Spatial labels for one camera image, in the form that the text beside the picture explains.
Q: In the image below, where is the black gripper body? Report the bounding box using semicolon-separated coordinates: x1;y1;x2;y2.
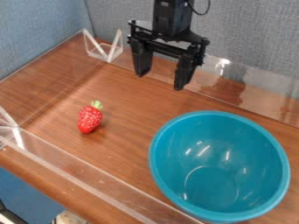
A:
126;19;210;66

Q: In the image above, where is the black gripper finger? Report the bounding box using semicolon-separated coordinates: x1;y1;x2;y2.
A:
173;54;192;91
130;38;153;77

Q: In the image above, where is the red toy strawberry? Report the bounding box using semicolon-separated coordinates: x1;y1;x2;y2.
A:
77;101;102;134

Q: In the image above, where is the blue plastic bowl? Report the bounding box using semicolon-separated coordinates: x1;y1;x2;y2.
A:
148;110;290;224

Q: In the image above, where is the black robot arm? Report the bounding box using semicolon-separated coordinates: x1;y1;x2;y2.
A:
126;0;210;91

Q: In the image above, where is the clear acrylic back barrier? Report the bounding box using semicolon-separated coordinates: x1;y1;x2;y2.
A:
109;45;299;128

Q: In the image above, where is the clear acrylic barrier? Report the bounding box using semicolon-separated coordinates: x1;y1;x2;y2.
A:
5;129;201;224
109;45;299;128
0;30;101;125

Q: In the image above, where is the clear acrylic left barrier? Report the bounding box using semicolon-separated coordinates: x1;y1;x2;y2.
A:
0;30;101;125

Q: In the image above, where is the clear acrylic front barrier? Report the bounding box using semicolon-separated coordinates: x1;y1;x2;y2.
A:
5;129;201;224

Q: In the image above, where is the clear acrylic corner bracket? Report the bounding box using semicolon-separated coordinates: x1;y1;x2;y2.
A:
82;29;124;63

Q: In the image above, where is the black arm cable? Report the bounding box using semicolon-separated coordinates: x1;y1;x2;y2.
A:
185;0;210;17

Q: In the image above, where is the clear acrylic front bracket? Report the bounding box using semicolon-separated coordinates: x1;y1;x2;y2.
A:
0;106;24;150

